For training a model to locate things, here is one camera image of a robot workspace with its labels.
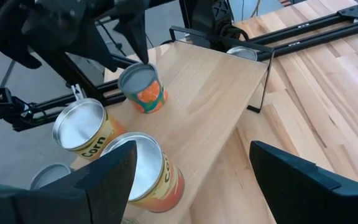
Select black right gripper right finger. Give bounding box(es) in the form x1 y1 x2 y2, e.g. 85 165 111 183
249 140 358 224

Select orange fruit tin can teal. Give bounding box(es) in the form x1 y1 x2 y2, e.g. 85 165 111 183
117 62 168 114

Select light wooden board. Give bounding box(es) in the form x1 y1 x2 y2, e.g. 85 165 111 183
70 26 275 224

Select tin can silver lid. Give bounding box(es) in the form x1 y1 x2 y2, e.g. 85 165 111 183
226 45 259 62

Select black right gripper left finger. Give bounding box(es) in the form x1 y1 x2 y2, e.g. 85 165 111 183
0 139 138 224

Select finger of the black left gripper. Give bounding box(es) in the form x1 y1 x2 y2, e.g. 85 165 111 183
112 13 151 65
68 17 119 73

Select tin can grey lid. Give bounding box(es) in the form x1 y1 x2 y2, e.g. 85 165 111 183
29 162 73 190

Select corn tin can orange label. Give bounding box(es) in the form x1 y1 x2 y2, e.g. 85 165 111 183
99 132 186 213
52 98 127 161

